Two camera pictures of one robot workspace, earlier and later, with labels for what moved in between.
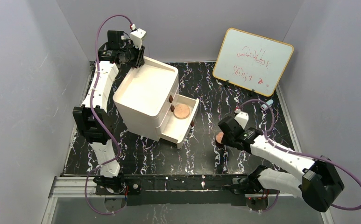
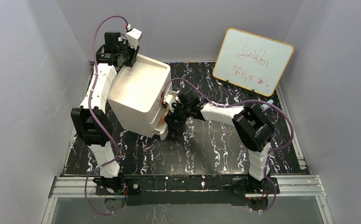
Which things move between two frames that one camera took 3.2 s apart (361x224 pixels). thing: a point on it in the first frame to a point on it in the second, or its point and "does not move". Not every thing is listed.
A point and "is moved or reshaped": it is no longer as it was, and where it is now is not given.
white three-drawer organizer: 143,100 is moved or reshaped
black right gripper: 226,136 to 174,114
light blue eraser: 264,107 does not move
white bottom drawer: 175,124 is moved or reshaped
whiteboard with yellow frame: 252,62 does not move
